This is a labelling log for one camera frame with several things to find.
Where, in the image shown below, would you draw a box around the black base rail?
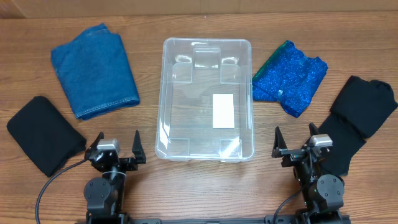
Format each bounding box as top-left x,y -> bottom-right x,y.
74,213 -> 351,224

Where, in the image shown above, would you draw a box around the clear plastic storage bin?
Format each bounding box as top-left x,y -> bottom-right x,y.
155,37 -> 255,162

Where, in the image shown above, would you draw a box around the blue sparkly sequin garment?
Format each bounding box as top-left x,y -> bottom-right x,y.
252,40 -> 328,118

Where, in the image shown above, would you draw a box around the black garment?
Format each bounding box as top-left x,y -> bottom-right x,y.
318,76 -> 397,176

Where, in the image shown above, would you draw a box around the white label in bin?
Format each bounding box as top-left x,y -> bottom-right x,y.
213,94 -> 234,129

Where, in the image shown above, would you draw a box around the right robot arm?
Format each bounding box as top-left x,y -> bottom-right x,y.
264,123 -> 351,224

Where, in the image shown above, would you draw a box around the blue denim jeans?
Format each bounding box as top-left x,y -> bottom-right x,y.
51,23 -> 140,120

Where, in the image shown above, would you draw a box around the black cloth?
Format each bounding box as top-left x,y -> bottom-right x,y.
6,96 -> 86,177

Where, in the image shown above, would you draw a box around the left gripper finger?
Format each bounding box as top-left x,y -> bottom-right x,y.
85,132 -> 104,156
132,130 -> 146,159

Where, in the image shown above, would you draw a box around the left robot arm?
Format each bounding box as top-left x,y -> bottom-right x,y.
84,131 -> 146,224

